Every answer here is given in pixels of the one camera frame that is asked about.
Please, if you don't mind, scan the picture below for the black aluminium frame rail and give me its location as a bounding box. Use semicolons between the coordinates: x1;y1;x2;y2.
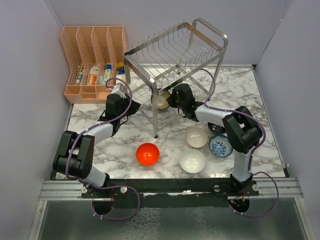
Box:
39;177;303;209

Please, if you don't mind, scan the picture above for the beige speckled bowl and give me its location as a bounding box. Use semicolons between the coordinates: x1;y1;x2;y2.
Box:
185;126;208;149

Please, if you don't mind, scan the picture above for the cream bottle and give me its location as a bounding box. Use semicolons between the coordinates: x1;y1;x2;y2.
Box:
116;69;126;85

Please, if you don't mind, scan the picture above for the red bowl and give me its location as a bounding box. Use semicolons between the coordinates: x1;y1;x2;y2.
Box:
135;142;160;166

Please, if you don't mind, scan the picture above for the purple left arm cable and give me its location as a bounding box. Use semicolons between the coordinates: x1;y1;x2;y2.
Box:
65;77;143;222

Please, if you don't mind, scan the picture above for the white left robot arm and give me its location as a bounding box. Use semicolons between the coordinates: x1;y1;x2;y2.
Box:
52;80;141;198

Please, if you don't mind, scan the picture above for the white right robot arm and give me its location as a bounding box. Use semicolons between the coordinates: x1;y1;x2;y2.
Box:
167;83;266;196

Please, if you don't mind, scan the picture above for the orange white packet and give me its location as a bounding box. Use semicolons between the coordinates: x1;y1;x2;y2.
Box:
87;65;99;86

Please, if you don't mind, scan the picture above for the blue and white bowl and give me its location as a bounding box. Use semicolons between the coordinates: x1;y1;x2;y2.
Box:
208;134;234;158

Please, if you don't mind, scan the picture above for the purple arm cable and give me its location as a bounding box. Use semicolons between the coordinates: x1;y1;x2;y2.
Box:
167;67;281;218
65;77;143;222

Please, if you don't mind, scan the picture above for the peach plastic file organizer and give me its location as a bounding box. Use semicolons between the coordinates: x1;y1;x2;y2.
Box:
60;25;128;104

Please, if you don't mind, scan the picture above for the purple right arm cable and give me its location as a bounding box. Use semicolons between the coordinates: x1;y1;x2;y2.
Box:
167;67;281;218

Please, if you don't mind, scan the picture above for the small green white tube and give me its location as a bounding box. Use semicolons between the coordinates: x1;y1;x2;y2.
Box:
75;71;84;85

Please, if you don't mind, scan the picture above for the white blue tube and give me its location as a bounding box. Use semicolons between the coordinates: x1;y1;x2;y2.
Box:
103;64;112;85

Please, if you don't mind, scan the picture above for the steel wire dish rack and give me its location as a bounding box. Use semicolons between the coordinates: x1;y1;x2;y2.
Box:
123;17;229;138

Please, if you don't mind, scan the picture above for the dark patterned cream-inside bowl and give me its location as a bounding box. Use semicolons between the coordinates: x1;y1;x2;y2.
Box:
157;90;171;110

